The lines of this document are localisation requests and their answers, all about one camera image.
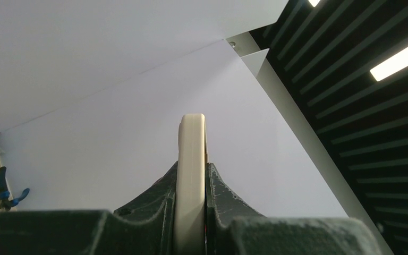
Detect phone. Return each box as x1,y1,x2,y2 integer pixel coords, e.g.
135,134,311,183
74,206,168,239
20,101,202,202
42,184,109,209
173,113,207,254

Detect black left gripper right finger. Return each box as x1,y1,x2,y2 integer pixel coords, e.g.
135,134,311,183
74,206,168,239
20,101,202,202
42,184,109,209
205,163,381,254

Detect blue handled cutting pliers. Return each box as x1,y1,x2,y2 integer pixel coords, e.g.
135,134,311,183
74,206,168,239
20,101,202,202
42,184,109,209
0,166,30,211

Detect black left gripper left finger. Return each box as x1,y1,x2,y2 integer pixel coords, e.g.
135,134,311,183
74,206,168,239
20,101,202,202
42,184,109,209
0,165,177,254

